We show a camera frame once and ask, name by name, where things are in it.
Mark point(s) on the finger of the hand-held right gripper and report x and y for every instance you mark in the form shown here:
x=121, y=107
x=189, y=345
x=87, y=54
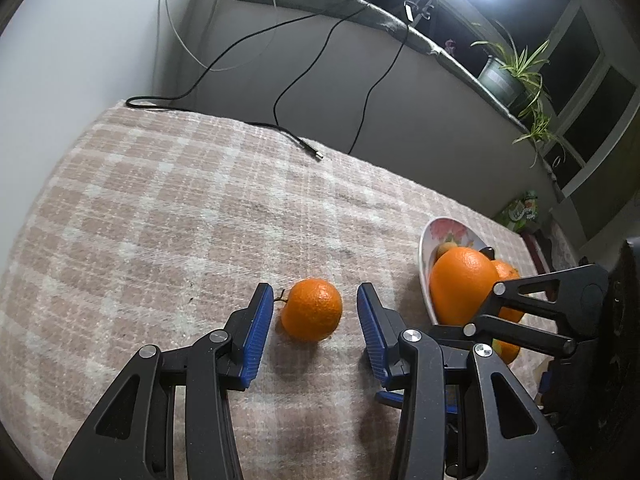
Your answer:
x=520, y=338

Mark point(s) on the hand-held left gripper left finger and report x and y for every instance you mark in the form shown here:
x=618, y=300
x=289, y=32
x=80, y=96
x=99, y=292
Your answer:
x=255, y=330

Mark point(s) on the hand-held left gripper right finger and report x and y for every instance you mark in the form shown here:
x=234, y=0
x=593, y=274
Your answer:
x=372, y=330

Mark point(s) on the small mandarin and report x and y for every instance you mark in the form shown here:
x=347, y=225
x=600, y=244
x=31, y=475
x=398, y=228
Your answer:
x=507, y=355
x=312, y=310

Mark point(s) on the medium orange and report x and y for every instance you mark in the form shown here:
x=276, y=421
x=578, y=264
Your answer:
x=507, y=272

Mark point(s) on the large orange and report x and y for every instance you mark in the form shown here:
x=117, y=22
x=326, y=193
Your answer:
x=460, y=285

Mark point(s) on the white floral plate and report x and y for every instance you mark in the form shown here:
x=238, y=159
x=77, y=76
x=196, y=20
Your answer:
x=429, y=260

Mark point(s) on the green snack packet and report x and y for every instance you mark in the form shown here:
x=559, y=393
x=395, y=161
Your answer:
x=522, y=210

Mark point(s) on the checked beige blanket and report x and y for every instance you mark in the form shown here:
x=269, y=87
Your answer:
x=150, y=210

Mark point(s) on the potted spider plant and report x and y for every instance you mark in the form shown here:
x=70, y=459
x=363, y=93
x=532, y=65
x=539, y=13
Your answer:
x=500, y=80

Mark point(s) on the black light stand clamp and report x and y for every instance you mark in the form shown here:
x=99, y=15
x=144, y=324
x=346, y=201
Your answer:
x=429, y=2

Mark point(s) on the white window frame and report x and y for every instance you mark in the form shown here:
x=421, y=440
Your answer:
x=600, y=167

